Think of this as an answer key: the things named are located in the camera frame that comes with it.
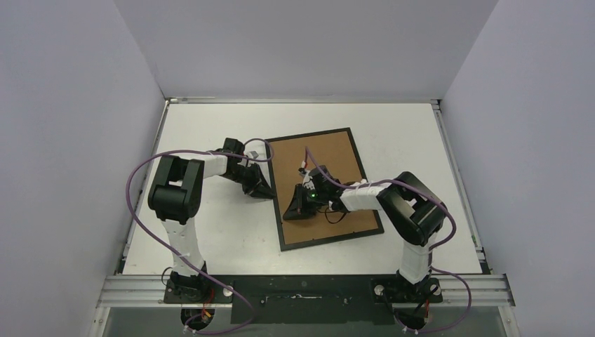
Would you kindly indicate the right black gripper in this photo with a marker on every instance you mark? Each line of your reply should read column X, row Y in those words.
column 304, row 198

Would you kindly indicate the aluminium front rail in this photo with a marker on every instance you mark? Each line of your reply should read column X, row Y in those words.
column 148, row 291

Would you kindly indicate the brown cardboard backing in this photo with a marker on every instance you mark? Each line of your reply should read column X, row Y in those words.
column 334, row 153

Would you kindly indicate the black picture frame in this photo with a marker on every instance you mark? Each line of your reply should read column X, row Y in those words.
column 279, row 195

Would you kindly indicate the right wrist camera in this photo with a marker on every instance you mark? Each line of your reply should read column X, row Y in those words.
column 305, row 174

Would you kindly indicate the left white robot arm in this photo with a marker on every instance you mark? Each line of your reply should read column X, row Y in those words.
column 175, row 197

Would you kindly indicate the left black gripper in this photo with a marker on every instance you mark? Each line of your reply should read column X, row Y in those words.
column 257, row 187

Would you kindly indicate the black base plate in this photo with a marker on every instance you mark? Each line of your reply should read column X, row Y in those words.
column 308, row 299

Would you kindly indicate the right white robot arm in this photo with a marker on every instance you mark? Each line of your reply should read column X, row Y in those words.
column 411, row 208

